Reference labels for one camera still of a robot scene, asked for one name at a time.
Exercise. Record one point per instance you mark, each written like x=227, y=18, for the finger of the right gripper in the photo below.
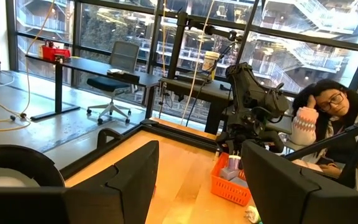
x=234, y=150

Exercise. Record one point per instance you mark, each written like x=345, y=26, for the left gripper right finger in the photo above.
x=291, y=199

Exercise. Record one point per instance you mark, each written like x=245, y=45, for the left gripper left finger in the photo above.
x=129, y=186

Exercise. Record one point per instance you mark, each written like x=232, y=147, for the purple box white lid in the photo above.
x=234, y=162

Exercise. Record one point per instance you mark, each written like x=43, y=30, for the grey slotted box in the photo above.
x=238, y=183

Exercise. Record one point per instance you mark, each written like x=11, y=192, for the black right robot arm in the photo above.
x=247, y=90

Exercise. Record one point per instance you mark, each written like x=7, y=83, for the grey office chair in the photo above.
x=124, y=56

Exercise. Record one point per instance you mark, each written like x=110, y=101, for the orange plastic basket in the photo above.
x=225, y=189

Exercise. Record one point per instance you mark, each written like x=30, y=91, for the laptop computer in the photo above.
x=278, y=124

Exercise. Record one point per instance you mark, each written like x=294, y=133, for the black desk with pole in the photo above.
x=197, y=88

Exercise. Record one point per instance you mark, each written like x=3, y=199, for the white paper cup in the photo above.
x=210, y=62

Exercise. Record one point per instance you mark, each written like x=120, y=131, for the person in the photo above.
x=331, y=102

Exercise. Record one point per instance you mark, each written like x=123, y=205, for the black desk tray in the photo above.
x=126, y=77

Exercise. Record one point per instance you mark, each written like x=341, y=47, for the white cylinder holder black rim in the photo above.
x=20, y=155

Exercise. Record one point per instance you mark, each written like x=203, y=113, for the long black desk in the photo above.
x=89, y=67

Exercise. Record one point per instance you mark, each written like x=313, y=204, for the red box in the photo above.
x=51, y=53

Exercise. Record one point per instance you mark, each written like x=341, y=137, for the black aluminium table frame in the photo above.
x=179, y=135

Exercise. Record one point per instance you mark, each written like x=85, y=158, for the black pole mount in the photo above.
x=177, y=46

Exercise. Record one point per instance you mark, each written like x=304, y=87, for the glass window wall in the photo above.
x=110, y=28

